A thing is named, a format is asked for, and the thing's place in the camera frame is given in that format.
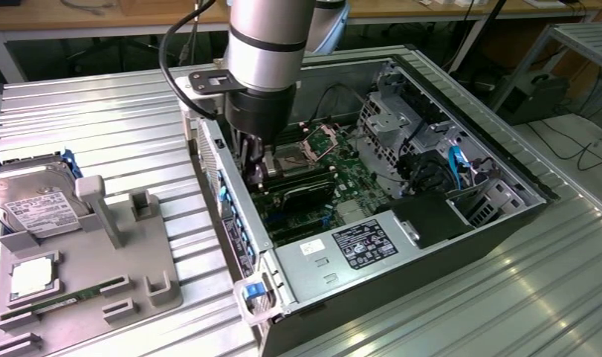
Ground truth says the open black PC case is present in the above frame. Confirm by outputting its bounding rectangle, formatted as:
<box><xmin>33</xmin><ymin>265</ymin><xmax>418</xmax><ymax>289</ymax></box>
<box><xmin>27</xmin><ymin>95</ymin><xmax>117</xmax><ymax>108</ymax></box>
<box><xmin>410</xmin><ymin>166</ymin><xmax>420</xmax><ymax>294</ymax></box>
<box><xmin>184</xmin><ymin>51</ymin><xmax>563</xmax><ymax>357</ymax></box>

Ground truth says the hard disk with white label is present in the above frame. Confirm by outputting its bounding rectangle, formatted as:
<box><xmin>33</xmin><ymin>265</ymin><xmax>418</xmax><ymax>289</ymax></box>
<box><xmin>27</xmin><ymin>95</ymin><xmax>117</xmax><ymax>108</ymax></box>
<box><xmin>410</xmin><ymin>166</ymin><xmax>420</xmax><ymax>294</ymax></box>
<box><xmin>0</xmin><ymin>158</ymin><xmax>85</xmax><ymax>239</ymax></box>

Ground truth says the green RAM stick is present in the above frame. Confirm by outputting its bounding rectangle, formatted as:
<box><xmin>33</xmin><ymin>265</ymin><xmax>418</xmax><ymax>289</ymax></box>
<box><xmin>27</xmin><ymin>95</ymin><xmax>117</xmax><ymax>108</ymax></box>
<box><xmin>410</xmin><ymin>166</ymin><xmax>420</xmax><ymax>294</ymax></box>
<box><xmin>5</xmin><ymin>283</ymin><xmax>121</xmax><ymax>318</ymax></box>

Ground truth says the grey parts rack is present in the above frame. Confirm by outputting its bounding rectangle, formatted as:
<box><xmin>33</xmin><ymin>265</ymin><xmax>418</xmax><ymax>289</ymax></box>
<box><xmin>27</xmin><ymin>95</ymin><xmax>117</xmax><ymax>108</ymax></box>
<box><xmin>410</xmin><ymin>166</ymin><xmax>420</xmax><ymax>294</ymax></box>
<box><xmin>0</xmin><ymin>174</ymin><xmax>187</xmax><ymax>355</ymax></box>

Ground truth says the blue SATA wire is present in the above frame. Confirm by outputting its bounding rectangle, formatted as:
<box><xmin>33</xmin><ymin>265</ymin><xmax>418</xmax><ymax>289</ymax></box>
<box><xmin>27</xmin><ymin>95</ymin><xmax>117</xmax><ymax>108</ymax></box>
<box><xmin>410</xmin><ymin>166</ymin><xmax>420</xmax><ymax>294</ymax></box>
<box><xmin>447</xmin><ymin>144</ymin><xmax>468</xmax><ymax>192</ymax></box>

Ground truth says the wooden desk with white frame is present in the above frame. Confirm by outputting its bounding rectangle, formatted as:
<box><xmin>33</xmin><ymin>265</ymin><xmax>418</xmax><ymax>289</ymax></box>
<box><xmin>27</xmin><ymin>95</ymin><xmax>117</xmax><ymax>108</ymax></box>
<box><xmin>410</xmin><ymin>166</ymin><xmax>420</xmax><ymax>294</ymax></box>
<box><xmin>0</xmin><ymin>0</ymin><xmax>602</xmax><ymax>84</ymax></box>

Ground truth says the metal disk bay cage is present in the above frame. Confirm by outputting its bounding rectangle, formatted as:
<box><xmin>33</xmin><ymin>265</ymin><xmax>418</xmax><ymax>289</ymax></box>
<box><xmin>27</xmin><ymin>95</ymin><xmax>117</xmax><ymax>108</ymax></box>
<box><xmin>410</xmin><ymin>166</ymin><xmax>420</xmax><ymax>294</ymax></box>
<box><xmin>355</xmin><ymin>60</ymin><xmax>432</xmax><ymax>188</ymax></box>

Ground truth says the black computer tower on floor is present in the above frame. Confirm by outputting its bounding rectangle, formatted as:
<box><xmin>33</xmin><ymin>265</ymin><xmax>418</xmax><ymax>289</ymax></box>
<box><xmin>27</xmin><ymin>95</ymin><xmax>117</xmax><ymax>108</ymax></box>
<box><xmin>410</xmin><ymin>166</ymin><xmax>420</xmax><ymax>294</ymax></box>
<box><xmin>495</xmin><ymin>72</ymin><xmax>571</xmax><ymax>126</ymax></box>

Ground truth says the metal slat side table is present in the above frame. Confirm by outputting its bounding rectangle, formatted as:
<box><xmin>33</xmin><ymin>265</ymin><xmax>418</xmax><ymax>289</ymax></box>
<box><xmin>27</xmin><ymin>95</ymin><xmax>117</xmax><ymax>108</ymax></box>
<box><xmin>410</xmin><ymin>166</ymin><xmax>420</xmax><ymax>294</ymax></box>
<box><xmin>489</xmin><ymin>21</ymin><xmax>602</xmax><ymax>126</ymax></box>

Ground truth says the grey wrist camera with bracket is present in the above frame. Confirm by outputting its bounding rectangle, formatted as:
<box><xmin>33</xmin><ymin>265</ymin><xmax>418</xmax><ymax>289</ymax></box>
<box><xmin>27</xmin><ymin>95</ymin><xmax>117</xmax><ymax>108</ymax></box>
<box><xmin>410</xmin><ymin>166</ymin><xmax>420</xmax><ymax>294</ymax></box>
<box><xmin>176</xmin><ymin>68</ymin><xmax>248</xmax><ymax>120</ymax></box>

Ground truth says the black floor cable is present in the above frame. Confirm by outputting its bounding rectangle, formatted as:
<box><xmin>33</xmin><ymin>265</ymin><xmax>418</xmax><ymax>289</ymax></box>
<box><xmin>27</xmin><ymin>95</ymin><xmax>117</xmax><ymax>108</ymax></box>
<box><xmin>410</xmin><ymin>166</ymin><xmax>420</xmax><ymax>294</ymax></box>
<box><xmin>526</xmin><ymin>120</ymin><xmax>602</xmax><ymax>176</ymax></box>

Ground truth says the blue disk bracket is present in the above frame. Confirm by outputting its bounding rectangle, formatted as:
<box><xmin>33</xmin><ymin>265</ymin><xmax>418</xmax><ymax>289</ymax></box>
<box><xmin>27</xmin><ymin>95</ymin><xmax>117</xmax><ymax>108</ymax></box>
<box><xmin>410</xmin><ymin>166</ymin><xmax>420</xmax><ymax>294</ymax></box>
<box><xmin>0</xmin><ymin>147</ymin><xmax>87</xmax><ymax>181</ymax></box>

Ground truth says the green motherboard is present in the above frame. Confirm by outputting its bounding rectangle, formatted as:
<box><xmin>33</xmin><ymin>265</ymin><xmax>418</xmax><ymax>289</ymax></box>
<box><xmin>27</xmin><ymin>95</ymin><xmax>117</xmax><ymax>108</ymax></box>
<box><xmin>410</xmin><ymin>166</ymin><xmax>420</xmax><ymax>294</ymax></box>
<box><xmin>250</xmin><ymin>120</ymin><xmax>398</xmax><ymax>248</ymax></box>

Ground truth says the grey power supply unit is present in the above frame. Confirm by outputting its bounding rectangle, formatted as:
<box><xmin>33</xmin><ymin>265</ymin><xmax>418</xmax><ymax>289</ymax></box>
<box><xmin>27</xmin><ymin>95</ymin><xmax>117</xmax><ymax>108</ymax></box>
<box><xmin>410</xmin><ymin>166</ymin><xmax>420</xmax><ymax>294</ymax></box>
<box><xmin>274</xmin><ymin>216</ymin><xmax>423</xmax><ymax>307</ymax></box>

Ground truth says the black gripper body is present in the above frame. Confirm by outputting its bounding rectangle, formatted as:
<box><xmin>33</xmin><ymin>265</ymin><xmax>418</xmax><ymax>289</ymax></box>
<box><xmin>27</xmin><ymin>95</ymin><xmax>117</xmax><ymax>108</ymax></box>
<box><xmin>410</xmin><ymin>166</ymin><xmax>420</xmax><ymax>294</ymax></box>
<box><xmin>224</xmin><ymin>83</ymin><xmax>298</xmax><ymax>144</ymax></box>

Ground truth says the CPU socket with open cover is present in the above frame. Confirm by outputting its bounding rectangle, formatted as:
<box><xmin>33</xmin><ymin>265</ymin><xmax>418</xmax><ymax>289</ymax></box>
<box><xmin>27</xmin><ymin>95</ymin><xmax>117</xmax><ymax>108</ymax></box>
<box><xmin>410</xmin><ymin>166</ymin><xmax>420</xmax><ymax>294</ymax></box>
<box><xmin>274</xmin><ymin>123</ymin><xmax>354</xmax><ymax>177</ymax></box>

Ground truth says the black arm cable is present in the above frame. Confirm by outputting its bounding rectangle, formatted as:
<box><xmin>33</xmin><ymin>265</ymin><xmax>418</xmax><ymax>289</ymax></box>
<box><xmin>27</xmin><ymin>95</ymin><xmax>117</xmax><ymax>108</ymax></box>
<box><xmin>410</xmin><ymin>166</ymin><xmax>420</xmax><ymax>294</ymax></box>
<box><xmin>157</xmin><ymin>0</ymin><xmax>219</xmax><ymax>120</ymax></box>

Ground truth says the black wire loop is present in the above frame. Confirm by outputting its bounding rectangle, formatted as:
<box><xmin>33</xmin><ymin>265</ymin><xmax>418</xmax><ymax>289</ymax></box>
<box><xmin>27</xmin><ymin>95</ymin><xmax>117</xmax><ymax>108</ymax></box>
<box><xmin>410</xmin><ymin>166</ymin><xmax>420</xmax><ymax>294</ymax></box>
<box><xmin>314</xmin><ymin>83</ymin><xmax>368</xmax><ymax>125</ymax></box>

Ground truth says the silver CPU chip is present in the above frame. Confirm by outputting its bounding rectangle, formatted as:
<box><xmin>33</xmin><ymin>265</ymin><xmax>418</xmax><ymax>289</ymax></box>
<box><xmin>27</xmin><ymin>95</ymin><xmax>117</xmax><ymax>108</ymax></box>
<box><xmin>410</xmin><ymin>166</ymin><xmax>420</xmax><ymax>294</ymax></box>
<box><xmin>9</xmin><ymin>257</ymin><xmax>55</xmax><ymax>295</ymax></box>

